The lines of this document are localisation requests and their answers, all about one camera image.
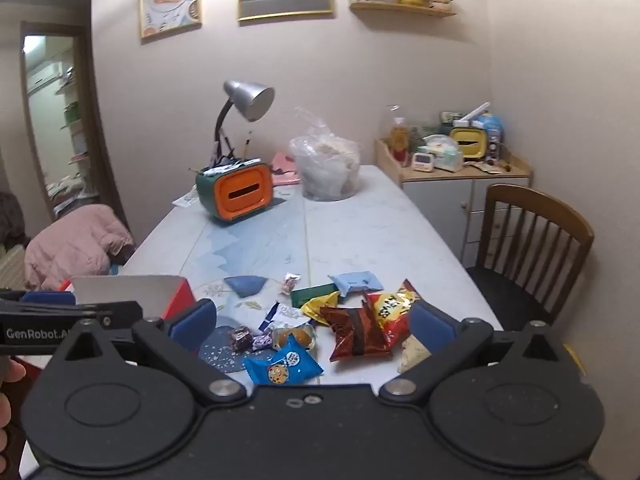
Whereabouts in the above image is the pale yellow snack bag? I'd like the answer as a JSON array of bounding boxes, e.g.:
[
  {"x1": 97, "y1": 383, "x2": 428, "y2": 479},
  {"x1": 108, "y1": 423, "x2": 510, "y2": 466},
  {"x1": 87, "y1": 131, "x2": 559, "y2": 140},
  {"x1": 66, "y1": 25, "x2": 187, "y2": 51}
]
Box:
[{"x1": 398, "y1": 335, "x2": 432, "y2": 374}]

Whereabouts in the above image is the red yellow chips bag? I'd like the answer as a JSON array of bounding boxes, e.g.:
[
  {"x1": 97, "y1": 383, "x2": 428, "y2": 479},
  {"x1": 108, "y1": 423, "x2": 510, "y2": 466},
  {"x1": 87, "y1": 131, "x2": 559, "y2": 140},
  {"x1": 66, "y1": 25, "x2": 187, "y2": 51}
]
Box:
[{"x1": 366, "y1": 280, "x2": 421, "y2": 348}]

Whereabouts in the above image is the dark red foil snack bag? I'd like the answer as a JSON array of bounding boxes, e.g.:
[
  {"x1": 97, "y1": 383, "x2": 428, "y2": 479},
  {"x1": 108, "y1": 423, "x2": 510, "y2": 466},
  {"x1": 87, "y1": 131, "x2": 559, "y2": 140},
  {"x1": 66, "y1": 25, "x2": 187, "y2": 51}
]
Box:
[{"x1": 320, "y1": 300, "x2": 392, "y2": 362}]

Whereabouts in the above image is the light blue snack packet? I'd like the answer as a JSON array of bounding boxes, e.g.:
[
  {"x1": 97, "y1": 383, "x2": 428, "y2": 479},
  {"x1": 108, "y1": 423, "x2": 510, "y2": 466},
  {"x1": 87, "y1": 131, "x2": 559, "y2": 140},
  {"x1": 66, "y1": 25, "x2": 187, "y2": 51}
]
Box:
[{"x1": 330, "y1": 271, "x2": 384, "y2": 298}]

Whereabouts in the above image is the white blue snack packet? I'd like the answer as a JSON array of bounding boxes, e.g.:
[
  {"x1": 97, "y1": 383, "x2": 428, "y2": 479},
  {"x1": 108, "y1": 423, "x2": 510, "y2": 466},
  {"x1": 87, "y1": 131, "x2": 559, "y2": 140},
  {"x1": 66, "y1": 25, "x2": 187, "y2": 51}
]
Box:
[{"x1": 258, "y1": 301, "x2": 310, "y2": 333}]

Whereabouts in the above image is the blue cookie snack packet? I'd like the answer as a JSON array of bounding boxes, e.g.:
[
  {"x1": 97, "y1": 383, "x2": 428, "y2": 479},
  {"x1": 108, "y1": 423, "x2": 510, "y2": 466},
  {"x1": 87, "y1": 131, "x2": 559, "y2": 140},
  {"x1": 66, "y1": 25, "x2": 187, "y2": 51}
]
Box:
[{"x1": 243, "y1": 335, "x2": 323, "y2": 386}]

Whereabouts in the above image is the green snack bar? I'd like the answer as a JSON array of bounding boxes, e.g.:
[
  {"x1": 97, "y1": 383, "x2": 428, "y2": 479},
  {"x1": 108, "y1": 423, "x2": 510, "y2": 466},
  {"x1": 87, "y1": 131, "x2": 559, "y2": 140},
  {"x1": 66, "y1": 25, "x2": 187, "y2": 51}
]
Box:
[{"x1": 290, "y1": 283, "x2": 337, "y2": 309}]

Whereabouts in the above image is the packaged braised egg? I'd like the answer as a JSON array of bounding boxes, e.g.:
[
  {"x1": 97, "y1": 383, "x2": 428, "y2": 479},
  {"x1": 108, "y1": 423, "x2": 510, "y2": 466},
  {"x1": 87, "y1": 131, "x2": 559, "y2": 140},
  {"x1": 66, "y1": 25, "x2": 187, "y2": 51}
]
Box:
[{"x1": 271, "y1": 323, "x2": 316, "y2": 351}]

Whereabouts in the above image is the yellow triangular snack packet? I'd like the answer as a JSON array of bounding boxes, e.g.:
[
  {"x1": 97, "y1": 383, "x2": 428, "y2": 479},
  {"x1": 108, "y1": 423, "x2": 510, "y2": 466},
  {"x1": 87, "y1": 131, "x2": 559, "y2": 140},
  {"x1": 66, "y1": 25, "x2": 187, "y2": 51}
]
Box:
[{"x1": 300, "y1": 290, "x2": 340, "y2": 326}]

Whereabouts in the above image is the person's left hand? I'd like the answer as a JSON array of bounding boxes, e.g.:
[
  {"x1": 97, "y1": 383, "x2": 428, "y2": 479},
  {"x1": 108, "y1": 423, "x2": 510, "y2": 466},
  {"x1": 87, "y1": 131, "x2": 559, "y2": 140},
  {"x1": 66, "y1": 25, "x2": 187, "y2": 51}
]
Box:
[{"x1": 0, "y1": 356, "x2": 26, "y2": 472}]

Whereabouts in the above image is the red white cardboard box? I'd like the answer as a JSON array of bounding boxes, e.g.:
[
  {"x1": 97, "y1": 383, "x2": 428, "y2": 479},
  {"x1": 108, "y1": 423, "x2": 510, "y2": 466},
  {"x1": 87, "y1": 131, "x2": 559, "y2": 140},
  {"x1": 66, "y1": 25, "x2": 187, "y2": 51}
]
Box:
[{"x1": 58, "y1": 275, "x2": 196, "y2": 318}]

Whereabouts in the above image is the dark purple candy packet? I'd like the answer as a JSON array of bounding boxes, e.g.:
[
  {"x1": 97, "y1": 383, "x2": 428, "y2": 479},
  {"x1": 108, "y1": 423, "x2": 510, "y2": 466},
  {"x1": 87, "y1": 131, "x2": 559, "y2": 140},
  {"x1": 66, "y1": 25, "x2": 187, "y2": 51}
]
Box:
[{"x1": 229, "y1": 326, "x2": 254, "y2": 353}]

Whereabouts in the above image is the pink padded jacket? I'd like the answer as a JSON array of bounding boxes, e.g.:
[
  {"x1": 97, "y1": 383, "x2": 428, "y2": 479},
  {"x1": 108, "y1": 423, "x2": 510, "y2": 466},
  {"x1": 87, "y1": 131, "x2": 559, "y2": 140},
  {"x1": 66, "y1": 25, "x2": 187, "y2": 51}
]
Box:
[{"x1": 24, "y1": 204, "x2": 136, "y2": 290}]

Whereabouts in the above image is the small pink wrapped candy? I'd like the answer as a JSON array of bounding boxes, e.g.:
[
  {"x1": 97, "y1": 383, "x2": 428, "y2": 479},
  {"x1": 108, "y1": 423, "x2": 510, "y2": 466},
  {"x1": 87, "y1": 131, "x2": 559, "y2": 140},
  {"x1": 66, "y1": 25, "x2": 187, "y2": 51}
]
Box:
[{"x1": 281, "y1": 272, "x2": 300, "y2": 296}]

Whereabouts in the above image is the brown wooden chair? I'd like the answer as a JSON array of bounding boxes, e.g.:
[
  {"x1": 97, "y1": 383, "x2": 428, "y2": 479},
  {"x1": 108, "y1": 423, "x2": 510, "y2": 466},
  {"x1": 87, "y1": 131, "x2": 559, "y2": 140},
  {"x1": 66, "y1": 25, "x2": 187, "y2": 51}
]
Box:
[{"x1": 468, "y1": 183, "x2": 594, "y2": 330}]

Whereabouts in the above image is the wooden side cabinet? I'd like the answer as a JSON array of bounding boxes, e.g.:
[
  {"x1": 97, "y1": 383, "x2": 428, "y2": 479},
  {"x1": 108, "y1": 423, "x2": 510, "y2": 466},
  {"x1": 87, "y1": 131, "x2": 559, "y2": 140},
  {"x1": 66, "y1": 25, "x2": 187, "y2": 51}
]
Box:
[{"x1": 374, "y1": 139, "x2": 533, "y2": 268}]

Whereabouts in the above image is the green orange tissue box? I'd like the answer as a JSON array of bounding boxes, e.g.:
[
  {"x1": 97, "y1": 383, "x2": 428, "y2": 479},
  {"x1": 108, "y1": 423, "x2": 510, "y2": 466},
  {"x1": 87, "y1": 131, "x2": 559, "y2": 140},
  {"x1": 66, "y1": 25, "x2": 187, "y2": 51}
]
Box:
[{"x1": 195, "y1": 158, "x2": 273, "y2": 223}]

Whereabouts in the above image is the small pink timer clock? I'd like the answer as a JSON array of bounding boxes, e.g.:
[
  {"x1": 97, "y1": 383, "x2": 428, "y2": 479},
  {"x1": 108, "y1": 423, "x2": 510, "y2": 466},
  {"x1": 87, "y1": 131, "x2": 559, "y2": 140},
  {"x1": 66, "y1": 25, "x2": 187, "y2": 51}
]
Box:
[{"x1": 411, "y1": 152, "x2": 434, "y2": 172}]

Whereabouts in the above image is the yellow tissue box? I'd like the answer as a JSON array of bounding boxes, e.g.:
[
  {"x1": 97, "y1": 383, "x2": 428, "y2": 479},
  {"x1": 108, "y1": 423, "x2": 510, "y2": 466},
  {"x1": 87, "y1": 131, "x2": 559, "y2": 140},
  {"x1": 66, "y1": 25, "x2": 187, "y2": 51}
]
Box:
[{"x1": 449, "y1": 127, "x2": 488, "y2": 160}]

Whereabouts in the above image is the clear plastic bag of food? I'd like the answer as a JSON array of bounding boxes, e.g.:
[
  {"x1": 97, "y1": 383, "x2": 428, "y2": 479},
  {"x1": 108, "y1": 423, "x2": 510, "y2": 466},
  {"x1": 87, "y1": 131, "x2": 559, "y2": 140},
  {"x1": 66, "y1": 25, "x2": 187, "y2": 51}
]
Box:
[{"x1": 288, "y1": 107, "x2": 360, "y2": 202}]

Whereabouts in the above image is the silver gooseneck desk lamp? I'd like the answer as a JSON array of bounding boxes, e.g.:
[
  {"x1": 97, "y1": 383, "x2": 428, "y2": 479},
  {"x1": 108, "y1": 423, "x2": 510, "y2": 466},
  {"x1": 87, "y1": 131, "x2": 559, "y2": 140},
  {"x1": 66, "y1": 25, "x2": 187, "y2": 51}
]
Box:
[{"x1": 214, "y1": 79, "x2": 276, "y2": 159}]

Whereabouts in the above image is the wooden wall shelf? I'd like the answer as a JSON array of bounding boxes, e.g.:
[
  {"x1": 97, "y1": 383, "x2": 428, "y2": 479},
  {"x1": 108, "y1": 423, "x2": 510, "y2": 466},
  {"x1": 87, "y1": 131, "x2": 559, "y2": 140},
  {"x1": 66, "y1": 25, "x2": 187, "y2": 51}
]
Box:
[{"x1": 349, "y1": 0, "x2": 456, "y2": 18}]

